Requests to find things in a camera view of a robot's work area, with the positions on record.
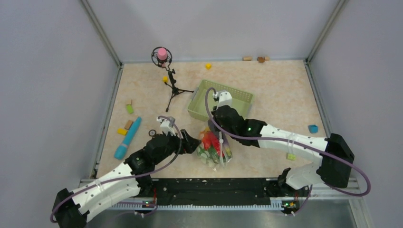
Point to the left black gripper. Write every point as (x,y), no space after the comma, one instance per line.
(190,144)

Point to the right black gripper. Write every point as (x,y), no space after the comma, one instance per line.
(214,118)

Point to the purple toy eggplant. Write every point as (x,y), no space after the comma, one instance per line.
(226,148)

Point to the clear zip top bag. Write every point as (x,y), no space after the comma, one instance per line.
(223,162)

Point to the green toy cabbage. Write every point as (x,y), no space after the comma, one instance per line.
(208,157)

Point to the red toy chili pepper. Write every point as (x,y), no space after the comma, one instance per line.
(210,141)

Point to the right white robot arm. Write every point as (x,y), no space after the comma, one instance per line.
(330,157)

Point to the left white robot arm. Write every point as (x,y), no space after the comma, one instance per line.
(74,209)

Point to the poker chip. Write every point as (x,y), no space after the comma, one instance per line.
(152,132)

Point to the light green plastic basket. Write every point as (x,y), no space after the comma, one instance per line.
(210,94)

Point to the brown wooden block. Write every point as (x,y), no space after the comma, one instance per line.
(128,124)

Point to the blue cylinder toy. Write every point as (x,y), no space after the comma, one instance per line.
(123,147)

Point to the yellow wooden block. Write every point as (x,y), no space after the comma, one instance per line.
(122,131)

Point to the green wooden block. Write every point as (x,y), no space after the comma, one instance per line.
(129,109)

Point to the small tan wooden block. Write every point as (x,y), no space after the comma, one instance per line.
(129,102)

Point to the brown cork piece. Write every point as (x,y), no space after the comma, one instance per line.
(261,59)

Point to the small light green block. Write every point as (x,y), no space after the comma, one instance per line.
(291,157)

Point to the blue toy block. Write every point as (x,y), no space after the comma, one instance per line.
(313,129)

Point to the pink microphone on tripod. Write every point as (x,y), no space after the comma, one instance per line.
(162,58)

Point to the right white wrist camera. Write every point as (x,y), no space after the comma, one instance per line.
(223,98)

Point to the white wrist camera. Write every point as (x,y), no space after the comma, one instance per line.
(167,125)
(223,98)

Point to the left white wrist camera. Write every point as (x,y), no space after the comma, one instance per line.
(167,125)

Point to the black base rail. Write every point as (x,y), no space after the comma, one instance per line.
(219,192)

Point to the yellow cube near wall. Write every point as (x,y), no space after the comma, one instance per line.
(208,66)

